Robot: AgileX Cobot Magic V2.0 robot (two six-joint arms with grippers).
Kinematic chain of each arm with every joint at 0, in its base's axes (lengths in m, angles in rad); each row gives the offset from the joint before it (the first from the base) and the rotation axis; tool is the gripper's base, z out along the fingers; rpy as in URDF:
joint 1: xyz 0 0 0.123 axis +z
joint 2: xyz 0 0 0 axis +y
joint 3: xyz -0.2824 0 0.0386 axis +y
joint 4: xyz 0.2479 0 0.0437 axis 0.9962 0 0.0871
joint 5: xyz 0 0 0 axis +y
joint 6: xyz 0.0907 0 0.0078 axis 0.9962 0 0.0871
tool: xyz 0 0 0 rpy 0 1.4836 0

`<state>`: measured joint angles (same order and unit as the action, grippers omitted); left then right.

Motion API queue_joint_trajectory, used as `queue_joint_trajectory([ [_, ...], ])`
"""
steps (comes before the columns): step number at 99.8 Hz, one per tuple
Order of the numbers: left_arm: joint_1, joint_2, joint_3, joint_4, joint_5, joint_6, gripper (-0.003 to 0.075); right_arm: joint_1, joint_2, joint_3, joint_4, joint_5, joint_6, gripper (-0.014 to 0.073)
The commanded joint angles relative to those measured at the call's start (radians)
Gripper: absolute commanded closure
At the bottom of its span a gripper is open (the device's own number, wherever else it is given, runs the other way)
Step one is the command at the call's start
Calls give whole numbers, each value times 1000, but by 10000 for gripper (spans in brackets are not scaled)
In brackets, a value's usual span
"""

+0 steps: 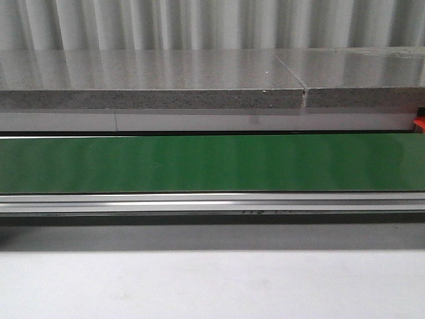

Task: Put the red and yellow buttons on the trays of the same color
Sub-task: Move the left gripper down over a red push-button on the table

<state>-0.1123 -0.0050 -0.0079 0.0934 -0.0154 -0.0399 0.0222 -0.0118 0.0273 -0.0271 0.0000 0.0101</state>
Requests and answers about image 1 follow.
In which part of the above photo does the white panel below slabs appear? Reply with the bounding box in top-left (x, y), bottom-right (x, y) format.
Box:
top-left (1, 107), bottom-right (418, 132)

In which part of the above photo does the grey stone slab left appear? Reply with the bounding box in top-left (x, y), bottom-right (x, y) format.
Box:
top-left (1, 50), bottom-right (304, 110)

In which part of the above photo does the grey stone slab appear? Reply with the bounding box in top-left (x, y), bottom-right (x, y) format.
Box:
top-left (274, 47), bottom-right (424, 109)
top-left (1, 50), bottom-right (304, 110)

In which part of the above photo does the grey stone slab right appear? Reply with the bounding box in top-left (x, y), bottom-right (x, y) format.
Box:
top-left (274, 47), bottom-right (424, 109)

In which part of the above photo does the green conveyor belt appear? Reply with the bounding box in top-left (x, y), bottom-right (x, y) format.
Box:
top-left (1, 133), bottom-right (424, 194)

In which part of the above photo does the red plastic part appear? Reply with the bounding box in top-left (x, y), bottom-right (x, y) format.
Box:
top-left (414, 116), bottom-right (425, 134)

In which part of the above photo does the white pleated curtain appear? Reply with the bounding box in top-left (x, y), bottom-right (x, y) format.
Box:
top-left (1, 1), bottom-right (424, 51)

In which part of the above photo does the aluminium conveyor side rail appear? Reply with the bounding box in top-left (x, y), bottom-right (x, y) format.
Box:
top-left (1, 191), bottom-right (424, 217)

